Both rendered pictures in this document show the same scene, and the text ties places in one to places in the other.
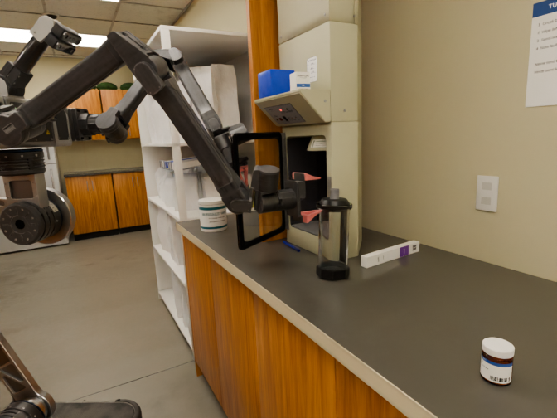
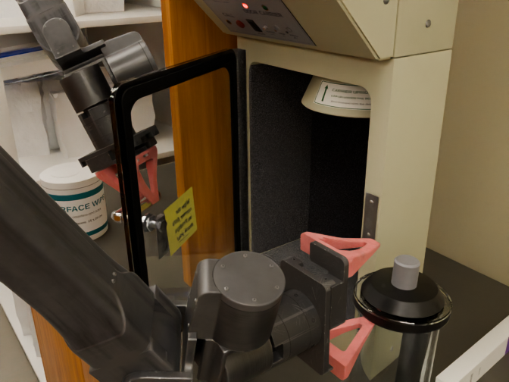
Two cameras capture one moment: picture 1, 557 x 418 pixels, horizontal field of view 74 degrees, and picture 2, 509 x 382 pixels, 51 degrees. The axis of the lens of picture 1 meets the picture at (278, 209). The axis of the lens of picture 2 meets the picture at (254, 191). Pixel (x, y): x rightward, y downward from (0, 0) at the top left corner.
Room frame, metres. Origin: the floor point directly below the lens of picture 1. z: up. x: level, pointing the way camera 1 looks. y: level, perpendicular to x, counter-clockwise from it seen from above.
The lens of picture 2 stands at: (0.61, 0.06, 1.52)
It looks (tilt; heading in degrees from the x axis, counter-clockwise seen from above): 23 degrees down; 352
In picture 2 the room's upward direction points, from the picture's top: 1 degrees counter-clockwise
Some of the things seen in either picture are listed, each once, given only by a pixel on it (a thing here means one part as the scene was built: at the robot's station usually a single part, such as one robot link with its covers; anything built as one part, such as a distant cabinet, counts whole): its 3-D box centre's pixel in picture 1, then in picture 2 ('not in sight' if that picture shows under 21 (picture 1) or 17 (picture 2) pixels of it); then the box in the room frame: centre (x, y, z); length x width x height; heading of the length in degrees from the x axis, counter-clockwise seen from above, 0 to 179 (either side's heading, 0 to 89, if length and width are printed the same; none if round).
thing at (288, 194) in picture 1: (285, 199); (286, 324); (1.02, -0.02, 1.20); 0.07 x 0.07 x 0.10; 28
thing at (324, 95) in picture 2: (330, 142); (360, 84); (1.38, -0.20, 1.34); 0.18 x 0.18 x 0.05
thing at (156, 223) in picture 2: not in sight; (158, 236); (1.25, 0.11, 1.18); 0.02 x 0.02 x 0.06; 57
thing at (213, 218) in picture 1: (213, 214); (75, 201); (1.76, 0.32, 1.02); 0.13 x 0.13 x 0.15
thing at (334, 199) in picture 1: (334, 199); (403, 286); (1.09, -0.17, 1.18); 0.09 x 0.09 x 0.07
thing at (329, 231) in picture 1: (333, 237); (390, 370); (1.09, -0.16, 1.06); 0.11 x 0.11 x 0.21
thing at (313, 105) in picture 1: (289, 109); (269, 7); (1.32, -0.05, 1.46); 0.32 x 0.12 x 0.10; 28
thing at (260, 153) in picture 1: (261, 187); (191, 198); (1.34, 0.06, 1.19); 0.30 x 0.01 x 0.40; 147
